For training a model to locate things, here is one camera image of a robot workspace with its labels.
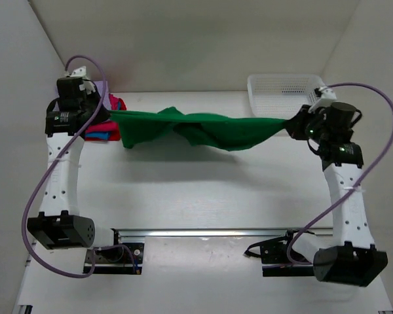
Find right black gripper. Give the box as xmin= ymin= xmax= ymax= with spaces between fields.
xmin=284 ymin=105 xmax=331 ymax=145

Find green t shirt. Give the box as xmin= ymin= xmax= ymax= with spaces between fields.
xmin=111 ymin=107 xmax=285 ymax=151

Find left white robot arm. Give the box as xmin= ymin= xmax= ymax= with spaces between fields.
xmin=27 ymin=73 xmax=124 ymax=260

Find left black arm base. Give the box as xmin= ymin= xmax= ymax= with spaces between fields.
xmin=83 ymin=229 xmax=145 ymax=275

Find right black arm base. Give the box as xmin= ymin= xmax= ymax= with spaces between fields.
xmin=244 ymin=229 xmax=330 ymax=277

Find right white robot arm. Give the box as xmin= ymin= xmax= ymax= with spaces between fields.
xmin=280 ymin=102 xmax=388 ymax=287

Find folded red t shirt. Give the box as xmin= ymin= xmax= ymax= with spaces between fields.
xmin=84 ymin=97 xmax=128 ymax=142

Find folded lilac t shirt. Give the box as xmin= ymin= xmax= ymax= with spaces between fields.
xmin=94 ymin=80 xmax=111 ymax=110

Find white plastic basket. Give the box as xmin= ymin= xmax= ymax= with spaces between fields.
xmin=247 ymin=74 xmax=324 ymax=120

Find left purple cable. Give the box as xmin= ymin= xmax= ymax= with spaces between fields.
xmin=21 ymin=54 xmax=138 ymax=279

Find purple cable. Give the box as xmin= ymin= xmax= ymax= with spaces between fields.
xmin=288 ymin=82 xmax=393 ymax=264
xmin=21 ymin=54 xmax=138 ymax=279

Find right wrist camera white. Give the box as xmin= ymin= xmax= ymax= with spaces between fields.
xmin=309 ymin=86 xmax=337 ymax=113

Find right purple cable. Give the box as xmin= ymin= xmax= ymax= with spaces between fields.
xmin=288 ymin=82 xmax=393 ymax=264

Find aluminium rail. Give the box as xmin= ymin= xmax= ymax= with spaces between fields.
xmin=113 ymin=228 xmax=335 ymax=238

